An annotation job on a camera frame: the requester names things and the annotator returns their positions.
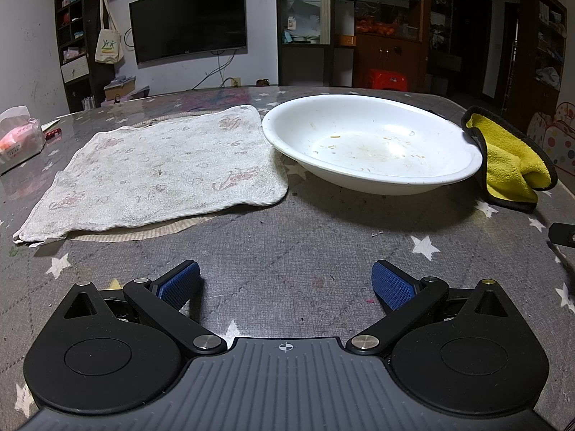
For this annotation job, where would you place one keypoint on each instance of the cream tote bag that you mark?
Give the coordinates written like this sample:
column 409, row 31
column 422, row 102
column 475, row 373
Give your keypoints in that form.
column 109, row 47

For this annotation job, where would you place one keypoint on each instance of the dark glass-door cabinet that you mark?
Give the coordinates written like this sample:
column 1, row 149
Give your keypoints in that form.
column 301, row 54

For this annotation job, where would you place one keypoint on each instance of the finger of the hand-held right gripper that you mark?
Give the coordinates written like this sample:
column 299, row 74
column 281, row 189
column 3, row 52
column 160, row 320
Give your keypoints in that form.
column 564, row 235

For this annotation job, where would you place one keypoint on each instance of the yellow and grey cleaning cloth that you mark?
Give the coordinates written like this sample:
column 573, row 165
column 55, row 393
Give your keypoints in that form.
column 507, row 161

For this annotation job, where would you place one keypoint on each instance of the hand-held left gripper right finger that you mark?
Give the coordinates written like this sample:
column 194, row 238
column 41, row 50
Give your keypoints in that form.
column 393, row 285

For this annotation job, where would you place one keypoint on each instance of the cardboard box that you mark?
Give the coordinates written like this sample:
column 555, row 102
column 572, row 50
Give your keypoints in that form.
column 119, row 90

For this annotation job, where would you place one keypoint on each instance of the black open shelf unit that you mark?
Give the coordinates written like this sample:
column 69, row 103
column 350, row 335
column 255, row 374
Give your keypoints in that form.
column 67, row 31

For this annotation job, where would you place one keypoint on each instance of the brown shoe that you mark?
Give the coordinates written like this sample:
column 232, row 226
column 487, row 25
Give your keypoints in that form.
column 263, row 82

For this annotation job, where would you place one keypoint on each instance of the dark wooden bookshelf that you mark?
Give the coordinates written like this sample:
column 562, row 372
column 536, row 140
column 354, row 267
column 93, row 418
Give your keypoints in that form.
column 546, row 54

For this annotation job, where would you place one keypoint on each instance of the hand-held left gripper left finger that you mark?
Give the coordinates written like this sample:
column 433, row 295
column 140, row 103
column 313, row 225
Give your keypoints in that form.
column 179, row 285

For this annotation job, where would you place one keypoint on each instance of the wall power socket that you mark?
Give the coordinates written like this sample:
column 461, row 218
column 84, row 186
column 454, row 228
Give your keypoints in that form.
column 234, row 81

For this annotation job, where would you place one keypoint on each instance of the white patterned towel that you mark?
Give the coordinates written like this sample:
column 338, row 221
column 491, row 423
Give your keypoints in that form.
column 157, row 170

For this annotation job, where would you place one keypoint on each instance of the wooden display cabinet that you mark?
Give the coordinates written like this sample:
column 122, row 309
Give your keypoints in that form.
column 388, row 58

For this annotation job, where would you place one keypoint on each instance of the black flat television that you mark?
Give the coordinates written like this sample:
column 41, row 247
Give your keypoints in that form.
column 188, row 22

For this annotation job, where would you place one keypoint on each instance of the white paper sheet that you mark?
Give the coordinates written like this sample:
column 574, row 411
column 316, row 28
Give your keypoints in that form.
column 51, row 125

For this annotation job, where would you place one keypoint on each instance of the pink tissue pack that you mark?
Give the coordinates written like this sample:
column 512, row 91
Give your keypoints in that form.
column 20, row 143

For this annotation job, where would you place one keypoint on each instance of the white bowl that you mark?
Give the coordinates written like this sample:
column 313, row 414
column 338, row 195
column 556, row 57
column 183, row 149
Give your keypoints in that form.
column 368, row 139

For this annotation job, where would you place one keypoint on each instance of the dark wooden door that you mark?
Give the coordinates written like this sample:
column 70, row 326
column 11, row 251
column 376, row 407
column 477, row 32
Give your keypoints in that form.
column 471, row 40

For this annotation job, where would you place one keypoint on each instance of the polka-dot play tent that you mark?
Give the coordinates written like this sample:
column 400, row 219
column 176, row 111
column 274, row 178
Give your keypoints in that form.
column 561, row 139

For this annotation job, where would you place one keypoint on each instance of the red plastic stool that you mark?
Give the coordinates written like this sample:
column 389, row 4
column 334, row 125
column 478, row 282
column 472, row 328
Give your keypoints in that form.
column 386, row 78

